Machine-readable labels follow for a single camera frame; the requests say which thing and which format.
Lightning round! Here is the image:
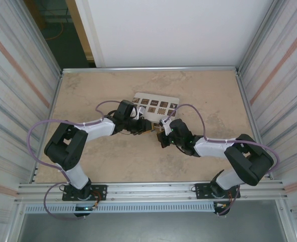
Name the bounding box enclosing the white box with brown pictures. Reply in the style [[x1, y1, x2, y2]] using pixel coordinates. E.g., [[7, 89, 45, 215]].
[[132, 92, 181, 134]]

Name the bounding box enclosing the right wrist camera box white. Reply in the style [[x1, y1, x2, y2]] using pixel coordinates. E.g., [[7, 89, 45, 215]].
[[159, 118, 176, 137]]

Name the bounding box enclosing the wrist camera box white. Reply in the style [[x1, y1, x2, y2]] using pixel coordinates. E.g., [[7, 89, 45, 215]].
[[130, 105, 145, 120], [159, 118, 176, 137]]

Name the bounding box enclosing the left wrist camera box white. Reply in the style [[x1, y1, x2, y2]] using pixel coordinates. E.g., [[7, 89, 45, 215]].
[[130, 105, 145, 120]]

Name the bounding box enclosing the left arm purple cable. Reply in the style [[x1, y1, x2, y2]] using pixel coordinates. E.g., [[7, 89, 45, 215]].
[[28, 100, 141, 221]]

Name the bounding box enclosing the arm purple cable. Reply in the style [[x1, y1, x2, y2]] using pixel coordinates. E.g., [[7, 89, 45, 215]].
[[165, 103, 280, 217], [28, 100, 141, 221]]

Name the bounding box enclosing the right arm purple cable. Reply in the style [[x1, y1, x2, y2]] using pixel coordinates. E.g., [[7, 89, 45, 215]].
[[165, 103, 280, 217]]

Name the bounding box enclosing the wide aluminium mounting rail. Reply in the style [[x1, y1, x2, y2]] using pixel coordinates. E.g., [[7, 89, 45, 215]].
[[14, 179, 289, 204]]

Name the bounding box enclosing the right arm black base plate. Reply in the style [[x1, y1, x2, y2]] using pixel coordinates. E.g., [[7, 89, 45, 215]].
[[194, 183, 241, 200]]

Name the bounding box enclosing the aluminium table edge rail long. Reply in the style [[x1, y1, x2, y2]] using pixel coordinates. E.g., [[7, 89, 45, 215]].
[[61, 66, 240, 75]]

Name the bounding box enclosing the grey slotted cable duct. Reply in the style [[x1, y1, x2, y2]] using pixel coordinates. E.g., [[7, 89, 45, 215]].
[[24, 201, 216, 214]]

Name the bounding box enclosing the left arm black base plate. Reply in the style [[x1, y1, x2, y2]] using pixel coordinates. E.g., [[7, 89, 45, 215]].
[[62, 185, 108, 202]]

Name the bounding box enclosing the aluminium table edge rail short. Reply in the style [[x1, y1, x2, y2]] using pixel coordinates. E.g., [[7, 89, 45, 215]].
[[235, 71, 274, 180], [32, 72, 63, 184]]

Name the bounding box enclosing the slanted aluminium frame post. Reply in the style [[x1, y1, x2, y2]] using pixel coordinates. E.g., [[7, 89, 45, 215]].
[[20, 0, 63, 76], [238, 0, 284, 72]]

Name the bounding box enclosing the brown wooden door frame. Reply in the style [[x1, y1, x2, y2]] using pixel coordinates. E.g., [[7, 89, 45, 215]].
[[64, 0, 95, 61]]

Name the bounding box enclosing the yellow cable on floor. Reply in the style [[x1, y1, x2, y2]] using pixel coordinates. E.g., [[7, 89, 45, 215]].
[[45, 22, 65, 41]]

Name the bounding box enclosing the light wooden post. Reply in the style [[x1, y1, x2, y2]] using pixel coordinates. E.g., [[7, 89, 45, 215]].
[[24, 0, 48, 29]]

